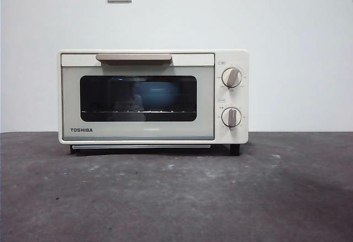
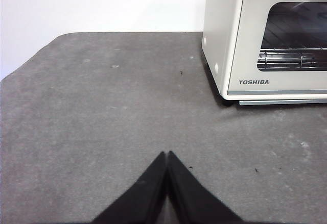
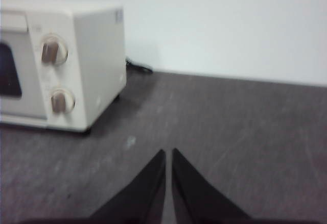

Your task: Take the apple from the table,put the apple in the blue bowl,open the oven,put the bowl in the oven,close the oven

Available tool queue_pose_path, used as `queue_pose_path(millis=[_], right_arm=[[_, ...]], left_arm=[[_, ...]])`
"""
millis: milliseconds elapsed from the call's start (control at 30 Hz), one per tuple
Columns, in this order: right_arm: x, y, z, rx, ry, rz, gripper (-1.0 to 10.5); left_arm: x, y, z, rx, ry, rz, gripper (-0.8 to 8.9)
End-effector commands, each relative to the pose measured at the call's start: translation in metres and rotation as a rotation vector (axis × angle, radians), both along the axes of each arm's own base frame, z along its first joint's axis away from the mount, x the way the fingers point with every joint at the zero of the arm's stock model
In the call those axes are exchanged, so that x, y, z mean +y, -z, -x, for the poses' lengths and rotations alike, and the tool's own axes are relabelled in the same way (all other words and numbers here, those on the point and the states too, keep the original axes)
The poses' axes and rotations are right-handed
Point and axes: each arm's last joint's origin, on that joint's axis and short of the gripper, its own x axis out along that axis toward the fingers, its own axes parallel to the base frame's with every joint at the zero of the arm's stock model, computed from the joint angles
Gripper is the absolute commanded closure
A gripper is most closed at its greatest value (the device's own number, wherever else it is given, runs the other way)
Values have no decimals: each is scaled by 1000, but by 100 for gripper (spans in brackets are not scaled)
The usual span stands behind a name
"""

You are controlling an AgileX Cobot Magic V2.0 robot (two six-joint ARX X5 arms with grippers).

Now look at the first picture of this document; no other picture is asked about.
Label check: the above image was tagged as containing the blue ribbed bowl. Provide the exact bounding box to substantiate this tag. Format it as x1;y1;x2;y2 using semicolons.
131;81;181;112

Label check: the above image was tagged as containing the glass oven door with handle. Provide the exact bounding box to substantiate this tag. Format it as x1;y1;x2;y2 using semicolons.
60;53;215;141

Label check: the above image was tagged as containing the metal oven crumb tray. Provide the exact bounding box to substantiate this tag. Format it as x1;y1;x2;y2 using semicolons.
71;144;212;149

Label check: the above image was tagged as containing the cream oven knob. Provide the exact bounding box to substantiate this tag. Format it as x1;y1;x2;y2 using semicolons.
221;67;243;89
222;107;243;129

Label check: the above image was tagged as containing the cream Toshiba toaster oven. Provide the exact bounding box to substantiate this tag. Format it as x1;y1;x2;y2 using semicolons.
57;49;250;157

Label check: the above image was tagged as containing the wire oven rack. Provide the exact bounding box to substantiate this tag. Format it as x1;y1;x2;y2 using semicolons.
81;109;197;115

